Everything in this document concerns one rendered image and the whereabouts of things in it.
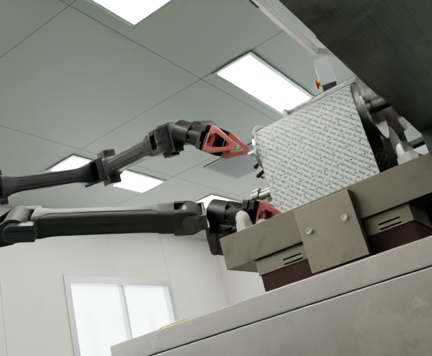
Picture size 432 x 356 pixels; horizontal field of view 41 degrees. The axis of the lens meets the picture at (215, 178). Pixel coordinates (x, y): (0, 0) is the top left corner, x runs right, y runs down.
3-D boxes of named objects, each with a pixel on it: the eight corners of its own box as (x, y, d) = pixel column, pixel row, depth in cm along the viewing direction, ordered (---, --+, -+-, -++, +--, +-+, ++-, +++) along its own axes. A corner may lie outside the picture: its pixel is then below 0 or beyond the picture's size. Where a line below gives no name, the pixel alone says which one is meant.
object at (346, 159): (288, 250, 120) (264, 170, 126) (394, 210, 109) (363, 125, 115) (287, 250, 119) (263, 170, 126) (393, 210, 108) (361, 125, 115)
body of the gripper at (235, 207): (245, 230, 120) (216, 225, 124) (268, 234, 128) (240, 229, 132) (249, 199, 120) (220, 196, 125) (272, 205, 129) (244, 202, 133)
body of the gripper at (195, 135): (200, 150, 138) (177, 142, 142) (223, 157, 146) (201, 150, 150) (208, 124, 138) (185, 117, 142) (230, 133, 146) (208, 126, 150)
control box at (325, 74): (319, 96, 193) (310, 71, 196) (338, 90, 191) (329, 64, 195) (317, 87, 186) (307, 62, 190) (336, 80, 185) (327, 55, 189)
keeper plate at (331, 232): (317, 274, 94) (298, 212, 98) (373, 254, 89) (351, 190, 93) (310, 273, 92) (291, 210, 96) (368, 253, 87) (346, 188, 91)
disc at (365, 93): (392, 141, 126) (368, 82, 129) (394, 140, 126) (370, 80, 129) (375, 135, 113) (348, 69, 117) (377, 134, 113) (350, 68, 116)
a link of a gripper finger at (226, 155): (233, 161, 136) (203, 151, 141) (248, 166, 142) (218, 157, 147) (242, 134, 136) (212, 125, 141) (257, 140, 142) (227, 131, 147)
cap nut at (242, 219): (243, 237, 109) (237, 215, 111) (259, 231, 107) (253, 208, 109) (233, 236, 106) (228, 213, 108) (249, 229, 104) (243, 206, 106)
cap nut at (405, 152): (403, 172, 94) (394, 148, 96) (425, 164, 93) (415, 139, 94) (397, 168, 91) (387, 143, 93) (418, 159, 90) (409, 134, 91)
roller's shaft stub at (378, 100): (380, 117, 122) (373, 99, 124) (411, 102, 119) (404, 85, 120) (373, 111, 119) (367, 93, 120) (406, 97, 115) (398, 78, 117)
